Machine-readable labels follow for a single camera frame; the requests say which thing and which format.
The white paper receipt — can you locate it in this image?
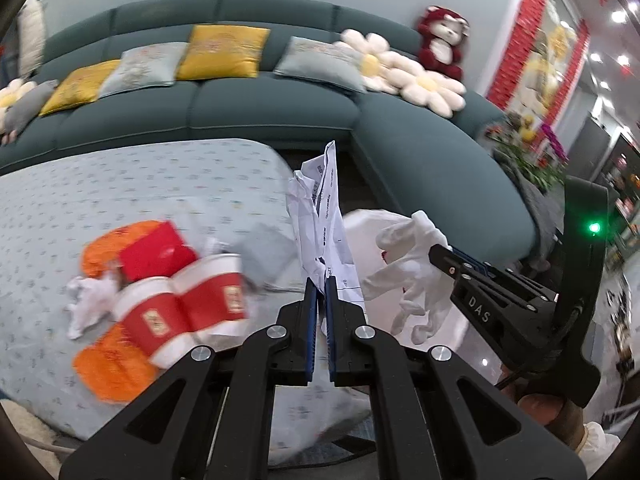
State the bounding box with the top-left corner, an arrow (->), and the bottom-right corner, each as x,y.
285,142 -> 364,307

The grey drawstring pouch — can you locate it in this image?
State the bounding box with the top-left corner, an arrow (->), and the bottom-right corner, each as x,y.
230,223 -> 297,288

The white glove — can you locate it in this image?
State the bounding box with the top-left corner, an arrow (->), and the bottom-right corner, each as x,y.
66,271 -> 119,340
360,210 -> 452,347

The white tissue sheet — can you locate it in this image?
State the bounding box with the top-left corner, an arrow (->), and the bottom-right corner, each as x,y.
192,237 -> 259,346

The red paper cup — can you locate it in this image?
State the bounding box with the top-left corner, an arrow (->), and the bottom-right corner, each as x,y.
171,254 -> 248,340
112,276 -> 198,370

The red paper box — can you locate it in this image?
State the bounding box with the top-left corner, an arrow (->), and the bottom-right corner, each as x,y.
119,221 -> 198,282

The orange wrapper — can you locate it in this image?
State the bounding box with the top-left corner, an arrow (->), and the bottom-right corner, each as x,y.
73,323 -> 158,404

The orange plastic bag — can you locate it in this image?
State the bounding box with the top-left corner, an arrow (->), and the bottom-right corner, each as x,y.
80,220 -> 160,278

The white lined trash bin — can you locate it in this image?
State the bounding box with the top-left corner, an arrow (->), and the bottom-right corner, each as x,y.
344,209 -> 501,384

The potted flower arrangement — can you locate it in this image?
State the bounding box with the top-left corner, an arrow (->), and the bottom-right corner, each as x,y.
480,112 -> 568,195

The daisy flower pillow lower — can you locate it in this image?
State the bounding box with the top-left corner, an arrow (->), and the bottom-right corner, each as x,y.
388,68 -> 466,118

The daisy flower pillow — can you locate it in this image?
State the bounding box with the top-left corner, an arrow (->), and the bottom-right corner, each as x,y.
388,68 -> 466,118
333,29 -> 424,96

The daisy flower pillow upper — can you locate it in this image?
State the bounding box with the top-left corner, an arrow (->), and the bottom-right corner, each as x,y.
333,29 -> 424,96

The light green cushion right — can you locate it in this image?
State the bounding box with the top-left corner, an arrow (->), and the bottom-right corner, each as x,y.
273,37 -> 367,93

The light green cushion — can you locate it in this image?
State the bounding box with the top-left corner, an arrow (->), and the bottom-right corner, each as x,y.
273,37 -> 367,93
99,42 -> 188,99

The dark green sectional sofa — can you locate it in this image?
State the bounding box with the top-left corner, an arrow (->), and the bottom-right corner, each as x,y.
1,0 -> 536,263

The yellow cushion centre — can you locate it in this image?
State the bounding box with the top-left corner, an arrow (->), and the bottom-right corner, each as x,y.
176,25 -> 270,80

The yellow cushion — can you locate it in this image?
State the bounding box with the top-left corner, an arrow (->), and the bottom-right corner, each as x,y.
176,25 -> 270,80
39,60 -> 120,117

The floral light blue tablecloth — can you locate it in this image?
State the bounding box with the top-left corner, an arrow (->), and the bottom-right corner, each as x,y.
1,139 -> 292,440

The red monkey plush toy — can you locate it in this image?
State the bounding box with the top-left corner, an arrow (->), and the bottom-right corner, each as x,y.
416,6 -> 469,81

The light green cushion left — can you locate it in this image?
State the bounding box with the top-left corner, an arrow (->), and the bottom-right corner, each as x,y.
99,42 -> 188,99

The yellow cushion left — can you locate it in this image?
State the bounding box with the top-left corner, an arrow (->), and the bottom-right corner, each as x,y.
39,60 -> 120,117

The grey mouse plush toy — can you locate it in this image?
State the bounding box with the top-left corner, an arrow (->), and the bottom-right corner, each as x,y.
1,79 -> 58,145

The daisy pillow far left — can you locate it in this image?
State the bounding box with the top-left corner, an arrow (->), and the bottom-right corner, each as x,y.
0,78 -> 37,133

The white sheep plush toy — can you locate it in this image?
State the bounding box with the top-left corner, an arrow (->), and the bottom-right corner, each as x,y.
17,0 -> 47,78

